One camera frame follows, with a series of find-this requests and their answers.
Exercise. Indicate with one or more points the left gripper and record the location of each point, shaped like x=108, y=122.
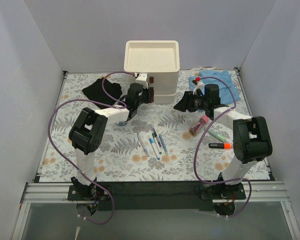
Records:
x=148, y=94

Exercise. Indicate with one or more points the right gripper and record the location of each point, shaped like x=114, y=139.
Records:
x=190, y=103

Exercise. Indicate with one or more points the pink-capped tube of pencils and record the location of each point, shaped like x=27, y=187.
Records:
x=197, y=126

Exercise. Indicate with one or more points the cream three-drawer organizer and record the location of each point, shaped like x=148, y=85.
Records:
x=160, y=60

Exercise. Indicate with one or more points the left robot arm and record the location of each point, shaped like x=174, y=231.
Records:
x=88, y=130

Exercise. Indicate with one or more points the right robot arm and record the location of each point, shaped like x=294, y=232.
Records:
x=251, y=139

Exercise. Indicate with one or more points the purple clear pen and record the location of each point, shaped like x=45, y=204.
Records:
x=157, y=137

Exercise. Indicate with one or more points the blue folded cloth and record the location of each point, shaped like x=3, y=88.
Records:
x=225, y=76

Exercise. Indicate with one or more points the floral patterned table mat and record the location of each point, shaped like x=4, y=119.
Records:
x=120, y=156

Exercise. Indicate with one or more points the blue round tin jar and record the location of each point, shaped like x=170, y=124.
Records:
x=122, y=123

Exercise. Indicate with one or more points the light blue pen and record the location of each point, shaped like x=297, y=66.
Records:
x=163, y=144

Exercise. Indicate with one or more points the white marker blue cap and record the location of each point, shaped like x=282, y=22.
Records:
x=154, y=148

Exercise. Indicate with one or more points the green highlighter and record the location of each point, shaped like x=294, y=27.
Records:
x=217, y=135

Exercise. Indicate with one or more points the black orange highlighter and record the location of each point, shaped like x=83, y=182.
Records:
x=220, y=145

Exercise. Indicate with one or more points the black folded cloth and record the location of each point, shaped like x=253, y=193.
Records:
x=95, y=92

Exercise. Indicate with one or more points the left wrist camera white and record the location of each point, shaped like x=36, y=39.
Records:
x=142, y=79

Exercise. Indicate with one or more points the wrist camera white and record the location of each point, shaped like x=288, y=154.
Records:
x=142, y=79
x=198, y=86

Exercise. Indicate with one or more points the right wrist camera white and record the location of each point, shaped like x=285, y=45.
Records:
x=198, y=86

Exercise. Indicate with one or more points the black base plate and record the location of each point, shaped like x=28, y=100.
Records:
x=155, y=195

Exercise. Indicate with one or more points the aluminium rail frame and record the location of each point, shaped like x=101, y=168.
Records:
x=46, y=214

